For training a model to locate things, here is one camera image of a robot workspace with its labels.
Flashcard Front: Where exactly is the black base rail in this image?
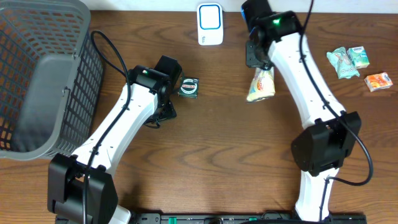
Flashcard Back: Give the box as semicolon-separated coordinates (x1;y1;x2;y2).
129;212;368;224

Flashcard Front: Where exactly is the orange tissue pack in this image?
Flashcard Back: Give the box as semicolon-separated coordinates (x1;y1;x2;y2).
364;72;393;92

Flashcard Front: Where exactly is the white barcode scanner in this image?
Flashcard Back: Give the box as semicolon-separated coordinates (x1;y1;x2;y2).
197;2;224;45

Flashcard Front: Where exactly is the dark grey plastic basket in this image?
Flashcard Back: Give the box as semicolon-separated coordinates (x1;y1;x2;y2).
1;0;104;161

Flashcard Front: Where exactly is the small teal tissue pack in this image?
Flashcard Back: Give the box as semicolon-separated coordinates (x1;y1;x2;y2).
346;46;370;69

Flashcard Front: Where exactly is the yellow wet wipes pack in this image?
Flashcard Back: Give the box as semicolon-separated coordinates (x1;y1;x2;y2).
246;67;275;103

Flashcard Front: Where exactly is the black left camera cable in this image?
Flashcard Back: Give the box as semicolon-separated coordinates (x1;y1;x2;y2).
81;29;132;224

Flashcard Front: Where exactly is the dark green round-logo box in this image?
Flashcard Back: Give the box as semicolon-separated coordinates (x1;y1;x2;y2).
178;77;200;98

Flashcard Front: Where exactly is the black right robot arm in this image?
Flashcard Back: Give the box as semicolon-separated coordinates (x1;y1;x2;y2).
242;9;363;222

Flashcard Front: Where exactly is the teal snack wrapper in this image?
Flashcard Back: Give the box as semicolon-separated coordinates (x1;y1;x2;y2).
326;47;359;79

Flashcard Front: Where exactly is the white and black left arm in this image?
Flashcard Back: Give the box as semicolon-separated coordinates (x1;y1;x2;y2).
47;64;182;223

